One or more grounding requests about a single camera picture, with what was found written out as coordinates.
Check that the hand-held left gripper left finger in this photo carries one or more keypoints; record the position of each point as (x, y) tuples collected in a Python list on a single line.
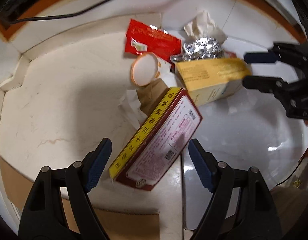
[(98, 166)]

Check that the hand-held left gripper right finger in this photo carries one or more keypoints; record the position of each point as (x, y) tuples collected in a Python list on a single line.
[(201, 166)]

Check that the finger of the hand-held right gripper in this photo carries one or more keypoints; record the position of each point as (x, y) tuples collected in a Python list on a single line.
[(264, 83), (260, 57)]

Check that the red seasoning box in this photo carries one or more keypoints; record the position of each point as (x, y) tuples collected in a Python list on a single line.
[(159, 145)]

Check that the yellow cardboard box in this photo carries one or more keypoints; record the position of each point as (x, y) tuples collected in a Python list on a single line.
[(209, 75)]

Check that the crumpled silver foil wrapper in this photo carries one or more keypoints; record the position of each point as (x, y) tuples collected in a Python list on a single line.
[(201, 48)]

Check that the brown cardboard sheet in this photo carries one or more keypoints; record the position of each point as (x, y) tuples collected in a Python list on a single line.
[(123, 223)]

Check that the crumpled white tissue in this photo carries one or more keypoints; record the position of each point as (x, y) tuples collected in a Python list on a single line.
[(205, 26)]

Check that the flat white tissue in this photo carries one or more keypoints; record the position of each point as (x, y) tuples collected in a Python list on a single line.
[(131, 107)]

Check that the brown paper piece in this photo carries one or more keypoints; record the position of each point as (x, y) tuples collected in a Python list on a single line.
[(154, 95)]

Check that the white cup orange rim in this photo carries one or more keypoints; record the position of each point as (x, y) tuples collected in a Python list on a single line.
[(144, 70)]

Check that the red sauce packet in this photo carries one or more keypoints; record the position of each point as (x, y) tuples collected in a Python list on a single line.
[(151, 38)]

